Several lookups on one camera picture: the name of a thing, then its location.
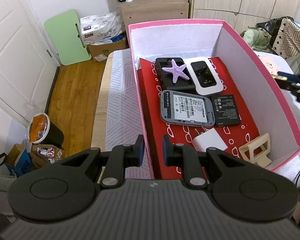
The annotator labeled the white usb charger cube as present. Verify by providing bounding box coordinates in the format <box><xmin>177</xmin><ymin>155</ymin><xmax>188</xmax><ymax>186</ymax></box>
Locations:
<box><xmin>192</xmin><ymin>128</ymin><xmax>228</xmax><ymax>152</ymax></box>

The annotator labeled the grey router body with label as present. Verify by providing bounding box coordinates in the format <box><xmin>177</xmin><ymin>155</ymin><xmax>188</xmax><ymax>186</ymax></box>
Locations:
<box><xmin>160</xmin><ymin>90</ymin><xmax>215</xmax><ymax>128</ymax></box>

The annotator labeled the black battery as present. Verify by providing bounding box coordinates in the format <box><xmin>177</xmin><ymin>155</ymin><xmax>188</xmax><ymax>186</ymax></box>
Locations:
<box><xmin>211</xmin><ymin>94</ymin><xmax>240</xmax><ymax>127</ymax></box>

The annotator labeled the black device back cover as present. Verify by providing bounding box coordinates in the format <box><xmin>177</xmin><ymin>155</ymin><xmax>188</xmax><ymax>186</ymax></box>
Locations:
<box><xmin>154</xmin><ymin>57</ymin><xmax>196</xmax><ymax>94</ymax></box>

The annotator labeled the pink cardboard box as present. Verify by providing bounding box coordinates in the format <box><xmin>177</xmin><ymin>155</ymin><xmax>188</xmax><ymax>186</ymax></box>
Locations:
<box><xmin>128</xmin><ymin>19</ymin><xmax>300</xmax><ymax>179</ymax></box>

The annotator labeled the cream hair claw clip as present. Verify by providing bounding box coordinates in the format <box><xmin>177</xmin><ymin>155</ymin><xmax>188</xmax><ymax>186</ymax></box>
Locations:
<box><xmin>239</xmin><ymin>133</ymin><xmax>272</xmax><ymax>168</ymax></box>

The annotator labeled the white wifi router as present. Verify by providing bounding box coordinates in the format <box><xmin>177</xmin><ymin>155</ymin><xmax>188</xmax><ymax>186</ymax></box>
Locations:
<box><xmin>187</xmin><ymin>57</ymin><xmax>224</xmax><ymax>96</ymax></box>

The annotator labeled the purple starfish hair clip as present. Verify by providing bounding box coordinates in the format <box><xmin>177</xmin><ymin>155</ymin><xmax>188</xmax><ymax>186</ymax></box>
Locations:
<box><xmin>162</xmin><ymin>59</ymin><xmax>190</xmax><ymax>84</ymax></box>

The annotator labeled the red booklet in box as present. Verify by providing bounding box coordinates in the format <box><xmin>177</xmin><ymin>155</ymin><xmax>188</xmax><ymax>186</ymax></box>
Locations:
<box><xmin>137</xmin><ymin>57</ymin><xmax>260</xmax><ymax>179</ymax></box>

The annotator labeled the patterned tote bag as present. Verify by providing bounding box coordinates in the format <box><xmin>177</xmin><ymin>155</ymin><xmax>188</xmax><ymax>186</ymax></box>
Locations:
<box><xmin>256</xmin><ymin>16</ymin><xmax>300</xmax><ymax>59</ymax></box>

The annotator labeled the light green garment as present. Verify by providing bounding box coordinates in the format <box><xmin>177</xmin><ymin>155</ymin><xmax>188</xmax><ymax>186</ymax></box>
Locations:
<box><xmin>243</xmin><ymin>28</ymin><xmax>273</xmax><ymax>53</ymax></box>

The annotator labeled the black trash bin orange bag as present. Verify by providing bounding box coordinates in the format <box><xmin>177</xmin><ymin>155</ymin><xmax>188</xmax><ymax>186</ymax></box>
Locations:
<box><xmin>27</xmin><ymin>113</ymin><xmax>64</xmax><ymax>148</ymax></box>

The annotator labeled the light wood wardrobe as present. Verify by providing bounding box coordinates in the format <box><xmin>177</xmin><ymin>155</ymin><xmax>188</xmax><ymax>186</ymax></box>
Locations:
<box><xmin>189</xmin><ymin>0</ymin><xmax>300</xmax><ymax>34</ymax></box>

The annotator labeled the cardboard box on floor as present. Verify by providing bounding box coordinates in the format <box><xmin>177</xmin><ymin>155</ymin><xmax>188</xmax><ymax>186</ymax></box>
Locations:
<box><xmin>88</xmin><ymin>37</ymin><xmax>129</xmax><ymax>63</ymax></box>

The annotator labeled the tissue pack in plastic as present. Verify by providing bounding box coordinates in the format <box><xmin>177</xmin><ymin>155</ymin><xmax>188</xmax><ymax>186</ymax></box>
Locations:
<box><xmin>80</xmin><ymin>11</ymin><xmax>126</xmax><ymax>45</ymax></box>

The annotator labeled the white door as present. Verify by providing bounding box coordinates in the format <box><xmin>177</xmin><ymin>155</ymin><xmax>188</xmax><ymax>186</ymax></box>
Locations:
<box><xmin>0</xmin><ymin>0</ymin><xmax>57</xmax><ymax>126</ymax></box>

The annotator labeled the wooden shelf unit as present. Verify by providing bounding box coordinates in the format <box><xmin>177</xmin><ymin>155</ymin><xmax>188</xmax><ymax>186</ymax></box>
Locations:
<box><xmin>117</xmin><ymin>0</ymin><xmax>189</xmax><ymax>27</ymax></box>

